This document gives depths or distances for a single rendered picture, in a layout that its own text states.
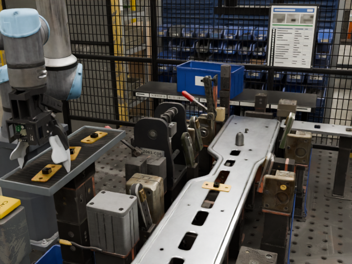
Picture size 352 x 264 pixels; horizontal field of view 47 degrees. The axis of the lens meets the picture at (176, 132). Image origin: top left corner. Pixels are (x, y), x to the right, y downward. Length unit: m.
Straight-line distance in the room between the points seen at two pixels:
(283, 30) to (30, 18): 1.44
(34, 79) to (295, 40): 1.46
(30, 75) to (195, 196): 0.57
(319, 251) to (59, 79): 1.04
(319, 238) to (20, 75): 1.16
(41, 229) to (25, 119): 0.70
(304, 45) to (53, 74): 1.23
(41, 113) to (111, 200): 0.25
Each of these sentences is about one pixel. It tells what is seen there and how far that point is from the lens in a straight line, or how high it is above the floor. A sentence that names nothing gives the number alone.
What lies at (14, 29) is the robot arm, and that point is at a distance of 0.86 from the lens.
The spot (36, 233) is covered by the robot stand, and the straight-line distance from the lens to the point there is 1.54.
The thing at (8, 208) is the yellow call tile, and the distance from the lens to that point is 0.90.
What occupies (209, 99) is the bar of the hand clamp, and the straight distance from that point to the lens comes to 1.62.
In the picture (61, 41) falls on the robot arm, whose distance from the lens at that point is 1.33.
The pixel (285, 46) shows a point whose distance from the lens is 2.09.
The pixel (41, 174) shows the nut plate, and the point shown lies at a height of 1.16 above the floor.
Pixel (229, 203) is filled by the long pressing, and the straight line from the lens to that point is 1.15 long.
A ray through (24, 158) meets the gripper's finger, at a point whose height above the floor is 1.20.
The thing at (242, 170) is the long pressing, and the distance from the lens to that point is 1.34.
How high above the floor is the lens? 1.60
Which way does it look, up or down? 21 degrees down
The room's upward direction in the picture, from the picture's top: 1 degrees counter-clockwise
